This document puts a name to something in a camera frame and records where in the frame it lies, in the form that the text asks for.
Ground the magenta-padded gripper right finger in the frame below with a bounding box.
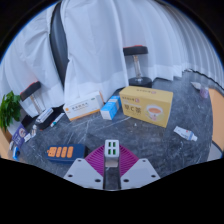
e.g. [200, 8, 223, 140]
[116, 143, 161, 190]

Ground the white and blue pen tube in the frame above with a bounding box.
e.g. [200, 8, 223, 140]
[49, 112, 66, 128]

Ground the small blue object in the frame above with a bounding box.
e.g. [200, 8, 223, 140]
[11, 145, 22, 162]

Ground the small clear vial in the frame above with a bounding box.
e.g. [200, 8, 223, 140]
[30, 123, 38, 138]

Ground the black cable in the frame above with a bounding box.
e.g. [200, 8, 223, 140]
[181, 68, 224, 89]

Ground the white charger with green ports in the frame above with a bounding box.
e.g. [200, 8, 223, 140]
[103, 139, 120, 168]

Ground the small blue and white box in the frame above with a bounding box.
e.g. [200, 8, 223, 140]
[100, 95, 123, 121]

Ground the yellow tea box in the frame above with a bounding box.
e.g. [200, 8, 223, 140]
[119, 85, 174, 129]

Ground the tiny white box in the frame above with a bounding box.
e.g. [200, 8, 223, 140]
[23, 132, 33, 143]

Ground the small white tube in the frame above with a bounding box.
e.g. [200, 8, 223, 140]
[173, 125, 199, 142]

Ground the purple printed box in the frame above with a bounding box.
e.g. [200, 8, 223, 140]
[11, 123, 29, 148]

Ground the green potted plant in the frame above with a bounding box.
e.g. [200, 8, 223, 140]
[0, 90, 23, 133]

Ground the pale purple cup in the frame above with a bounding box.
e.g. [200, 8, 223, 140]
[199, 85, 210, 99]

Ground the white curtain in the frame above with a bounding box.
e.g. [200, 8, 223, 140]
[61, 0, 224, 104]
[0, 3, 68, 118]

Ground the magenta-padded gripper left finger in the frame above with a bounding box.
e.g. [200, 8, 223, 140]
[63, 143, 108, 190]

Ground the white and orange carton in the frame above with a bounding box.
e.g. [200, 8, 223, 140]
[62, 91, 105, 122]

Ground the white and blue flat box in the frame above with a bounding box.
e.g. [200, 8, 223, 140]
[34, 107, 54, 125]

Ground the dark blue power strip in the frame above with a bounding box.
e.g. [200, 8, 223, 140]
[45, 143, 88, 164]

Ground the small white packet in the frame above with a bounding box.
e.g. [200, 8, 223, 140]
[190, 81, 203, 91]

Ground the black stool with orange rim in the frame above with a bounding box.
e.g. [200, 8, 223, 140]
[19, 81, 64, 131]
[122, 45, 154, 88]

